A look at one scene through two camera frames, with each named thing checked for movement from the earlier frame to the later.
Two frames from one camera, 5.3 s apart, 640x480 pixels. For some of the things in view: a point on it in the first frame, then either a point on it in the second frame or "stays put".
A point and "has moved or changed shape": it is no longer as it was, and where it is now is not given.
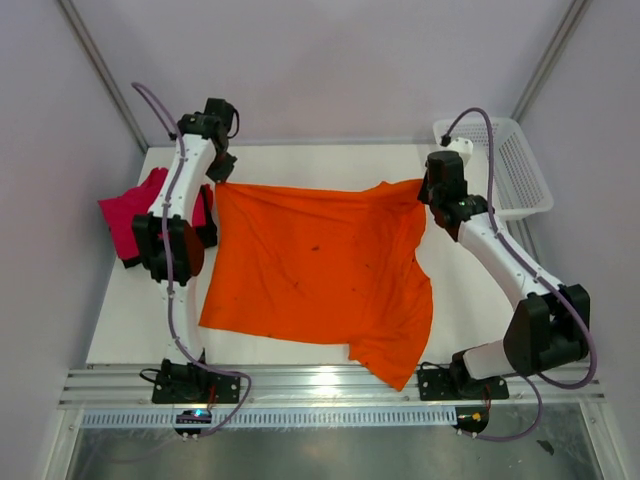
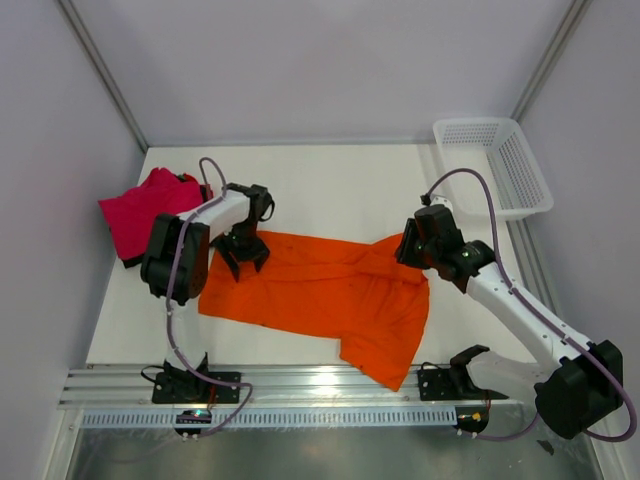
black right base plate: [438, 384] stays put
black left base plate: [195, 387] stays put
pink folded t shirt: [120, 212] stays put
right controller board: [471, 419] stays put
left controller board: [193, 416] stays put
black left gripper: [222, 174] → [258, 252]
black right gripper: [423, 194] → [404, 254]
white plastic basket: [519, 185] stays put
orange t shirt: [330, 265] has moved or changed shape
